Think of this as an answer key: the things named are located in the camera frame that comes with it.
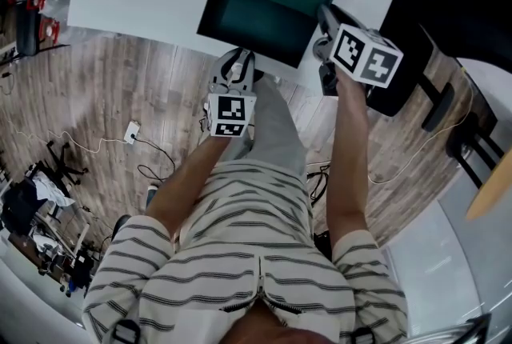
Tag person's left forearm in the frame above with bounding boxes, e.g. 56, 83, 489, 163
144, 134, 235, 246

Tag white floor cable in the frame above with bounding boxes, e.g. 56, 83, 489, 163
366, 68, 476, 186
0, 118, 130, 154

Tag black folding chair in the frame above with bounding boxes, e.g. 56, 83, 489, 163
14, 0, 71, 58

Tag round light wood table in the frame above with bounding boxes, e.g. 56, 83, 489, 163
466, 152, 512, 222

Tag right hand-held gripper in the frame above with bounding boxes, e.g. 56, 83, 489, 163
313, 5, 404, 97

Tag person's right forearm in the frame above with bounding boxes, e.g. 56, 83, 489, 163
326, 72, 371, 251

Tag cream striped shirt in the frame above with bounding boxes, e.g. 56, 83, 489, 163
82, 158, 410, 344

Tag pile of clothes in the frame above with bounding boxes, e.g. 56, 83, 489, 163
0, 170, 77, 235

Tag white power socket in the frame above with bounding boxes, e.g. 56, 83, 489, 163
122, 120, 142, 146

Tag grey strap buckle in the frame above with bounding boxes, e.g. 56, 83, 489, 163
113, 319, 142, 344
350, 327, 376, 344

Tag black star chair base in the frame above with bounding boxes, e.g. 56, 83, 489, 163
45, 139, 90, 187

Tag black floor cable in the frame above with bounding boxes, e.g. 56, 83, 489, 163
134, 136, 177, 183

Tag grey trousers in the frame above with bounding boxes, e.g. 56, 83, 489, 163
223, 76, 310, 180

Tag black office chair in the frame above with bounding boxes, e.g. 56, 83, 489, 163
366, 0, 512, 191

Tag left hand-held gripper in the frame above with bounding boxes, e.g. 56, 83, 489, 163
206, 47, 258, 138

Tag black cable bundle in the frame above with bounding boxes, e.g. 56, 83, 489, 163
306, 160, 332, 208

